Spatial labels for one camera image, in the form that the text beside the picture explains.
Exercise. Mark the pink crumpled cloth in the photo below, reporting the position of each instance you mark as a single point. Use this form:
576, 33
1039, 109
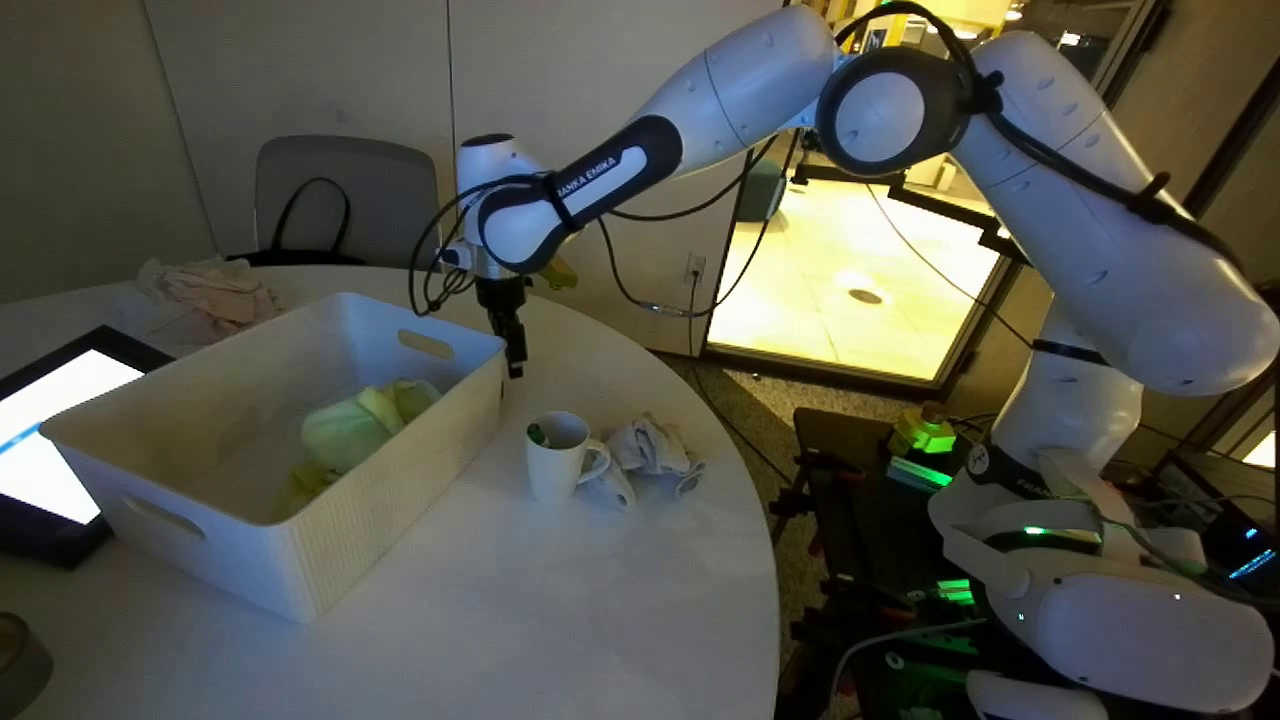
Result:
222, 294

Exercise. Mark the dark green round object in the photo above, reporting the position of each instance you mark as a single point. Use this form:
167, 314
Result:
760, 199

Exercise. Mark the grey white cloth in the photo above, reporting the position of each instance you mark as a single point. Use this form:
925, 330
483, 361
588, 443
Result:
661, 461

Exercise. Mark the black tablet lit screen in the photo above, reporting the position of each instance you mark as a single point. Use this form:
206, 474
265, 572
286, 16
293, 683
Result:
55, 412

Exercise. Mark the green glowing device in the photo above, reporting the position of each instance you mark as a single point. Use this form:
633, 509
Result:
920, 452

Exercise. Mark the white mug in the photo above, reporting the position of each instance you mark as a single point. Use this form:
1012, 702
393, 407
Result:
554, 470

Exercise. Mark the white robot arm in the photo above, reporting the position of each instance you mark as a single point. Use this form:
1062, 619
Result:
1133, 267

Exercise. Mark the grey chair with bag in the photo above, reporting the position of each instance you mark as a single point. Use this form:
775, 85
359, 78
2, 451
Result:
347, 164

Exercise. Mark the pale green cloth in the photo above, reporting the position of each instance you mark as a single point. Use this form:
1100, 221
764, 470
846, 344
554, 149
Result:
353, 424

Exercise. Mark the bright yellow cloth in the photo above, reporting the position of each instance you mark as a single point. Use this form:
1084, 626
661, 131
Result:
309, 481

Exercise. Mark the white plastic box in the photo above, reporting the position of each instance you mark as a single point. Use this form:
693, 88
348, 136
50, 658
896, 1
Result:
202, 443

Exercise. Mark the black device blue light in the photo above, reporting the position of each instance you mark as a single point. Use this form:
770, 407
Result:
1245, 555

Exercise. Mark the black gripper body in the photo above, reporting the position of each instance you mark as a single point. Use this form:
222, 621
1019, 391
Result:
500, 301

